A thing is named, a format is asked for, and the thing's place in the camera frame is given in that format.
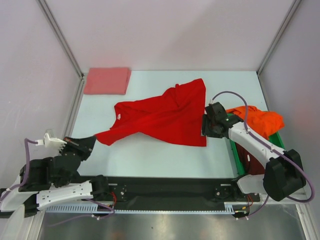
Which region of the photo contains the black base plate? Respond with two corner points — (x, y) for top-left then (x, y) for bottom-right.
(107, 176), (260, 212)

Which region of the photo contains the slotted cable duct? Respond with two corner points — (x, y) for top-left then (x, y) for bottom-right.
(46, 201), (253, 215)

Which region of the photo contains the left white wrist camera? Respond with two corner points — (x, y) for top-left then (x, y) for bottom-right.
(35, 129), (67, 150)

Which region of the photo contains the orange t-shirt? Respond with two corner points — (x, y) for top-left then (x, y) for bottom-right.
(226, 105), (286, 141)

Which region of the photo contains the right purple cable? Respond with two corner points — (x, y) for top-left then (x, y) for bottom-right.
(209, 91), (315, 203)

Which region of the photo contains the left aluminium frame post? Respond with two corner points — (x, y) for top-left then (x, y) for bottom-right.
(36, 0), (84, 80)

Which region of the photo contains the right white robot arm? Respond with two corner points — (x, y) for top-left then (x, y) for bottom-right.
(201, 102), (307, 202)

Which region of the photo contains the folded pink t-shirt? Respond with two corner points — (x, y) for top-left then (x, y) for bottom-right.
(83, 67), (132, 95)

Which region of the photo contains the aluminium frame post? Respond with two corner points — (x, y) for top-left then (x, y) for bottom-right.
(36, 0), (84, 80)
(256, 0), (304, 77)

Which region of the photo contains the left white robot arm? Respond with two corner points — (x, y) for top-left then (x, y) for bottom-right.
(0, 133), (110, 219)

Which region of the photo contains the dark red t-shirt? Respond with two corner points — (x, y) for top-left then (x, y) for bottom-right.
(235, 143), (265, 175)

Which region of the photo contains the green plastic bin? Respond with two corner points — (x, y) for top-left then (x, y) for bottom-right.
(226, 113), (288, 177)

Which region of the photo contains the left aluminium side rail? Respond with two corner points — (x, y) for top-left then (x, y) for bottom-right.
(53, 73), (87, 178)

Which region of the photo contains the right aluminium frame post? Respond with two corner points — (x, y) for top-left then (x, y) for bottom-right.
(256, 0), (304, 77)

